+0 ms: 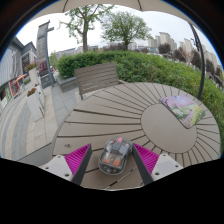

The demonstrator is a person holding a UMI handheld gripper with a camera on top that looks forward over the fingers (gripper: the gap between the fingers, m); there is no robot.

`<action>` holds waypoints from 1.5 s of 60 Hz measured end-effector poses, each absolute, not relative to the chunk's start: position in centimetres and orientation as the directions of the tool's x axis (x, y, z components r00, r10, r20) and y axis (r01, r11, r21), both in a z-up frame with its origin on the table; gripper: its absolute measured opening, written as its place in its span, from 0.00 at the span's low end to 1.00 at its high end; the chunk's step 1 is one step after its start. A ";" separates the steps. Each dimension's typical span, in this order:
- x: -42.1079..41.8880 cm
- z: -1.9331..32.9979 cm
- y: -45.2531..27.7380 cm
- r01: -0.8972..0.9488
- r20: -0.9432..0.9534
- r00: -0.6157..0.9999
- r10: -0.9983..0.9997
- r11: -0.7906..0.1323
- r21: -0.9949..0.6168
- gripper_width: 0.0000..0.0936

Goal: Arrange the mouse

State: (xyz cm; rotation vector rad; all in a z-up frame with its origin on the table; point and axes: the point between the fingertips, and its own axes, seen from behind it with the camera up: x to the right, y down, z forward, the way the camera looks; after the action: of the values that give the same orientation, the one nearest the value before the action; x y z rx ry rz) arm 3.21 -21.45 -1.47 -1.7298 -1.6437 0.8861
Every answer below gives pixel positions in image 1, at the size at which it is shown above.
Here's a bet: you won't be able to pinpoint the tall grey sign pillar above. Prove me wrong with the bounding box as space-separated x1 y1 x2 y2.
35 20 56 89

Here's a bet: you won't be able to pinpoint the dark curved parasol pole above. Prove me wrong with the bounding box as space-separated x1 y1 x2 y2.
188 22 206 101

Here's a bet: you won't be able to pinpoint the beige parasol canopy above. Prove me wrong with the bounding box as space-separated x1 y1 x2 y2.
29 0 192 26

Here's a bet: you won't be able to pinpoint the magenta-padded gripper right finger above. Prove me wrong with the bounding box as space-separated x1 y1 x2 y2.
131 142 184 186

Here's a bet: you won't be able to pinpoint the distant apartment buildings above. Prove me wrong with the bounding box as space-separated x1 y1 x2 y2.
128 31 223 76

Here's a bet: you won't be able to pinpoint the white planter with flowers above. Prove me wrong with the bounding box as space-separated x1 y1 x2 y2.
25 86 46 122
24 62 41 86

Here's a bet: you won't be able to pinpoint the floral landscape print mouse pad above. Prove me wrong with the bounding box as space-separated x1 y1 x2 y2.
158 94 207 130

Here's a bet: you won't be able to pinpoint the brown slatted outdoor chair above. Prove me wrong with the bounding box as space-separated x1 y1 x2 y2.
73 62 121 101

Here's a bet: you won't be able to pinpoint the transparent grey computer mouse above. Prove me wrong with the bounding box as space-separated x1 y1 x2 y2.
97 136 134 176

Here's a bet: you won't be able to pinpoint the grey storefront building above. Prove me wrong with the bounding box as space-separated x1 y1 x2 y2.
0 36 38 111

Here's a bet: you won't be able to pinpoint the green hedge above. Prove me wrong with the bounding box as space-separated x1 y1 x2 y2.
55 49 224 153

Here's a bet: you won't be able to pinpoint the thin-leaved tree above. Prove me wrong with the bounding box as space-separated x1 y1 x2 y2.
59 3 115 54

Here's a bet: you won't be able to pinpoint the round leafy green tree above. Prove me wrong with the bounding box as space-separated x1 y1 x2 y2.
100 11 153 51

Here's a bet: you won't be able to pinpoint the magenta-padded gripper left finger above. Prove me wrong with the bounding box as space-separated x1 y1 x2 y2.
43 143 93 186

